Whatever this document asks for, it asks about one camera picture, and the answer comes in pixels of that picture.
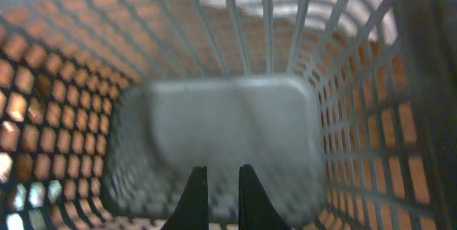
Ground grey plastic basket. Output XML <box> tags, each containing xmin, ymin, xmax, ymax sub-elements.
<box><xmin>1</xmin><ymin>0</ymin><xmax>456</xmax><ymax>229</ymax></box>

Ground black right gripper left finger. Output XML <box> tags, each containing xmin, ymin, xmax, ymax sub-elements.
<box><xmin>161</xmin><ymin>166</ymin><xmax>209</xmax><ymax>230</ymax></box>

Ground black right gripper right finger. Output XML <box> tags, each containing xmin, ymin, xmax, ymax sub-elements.
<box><xmin>238</xmin><ymin>164</ymin><xmax>288</xmax><ymax>230</ymax></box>

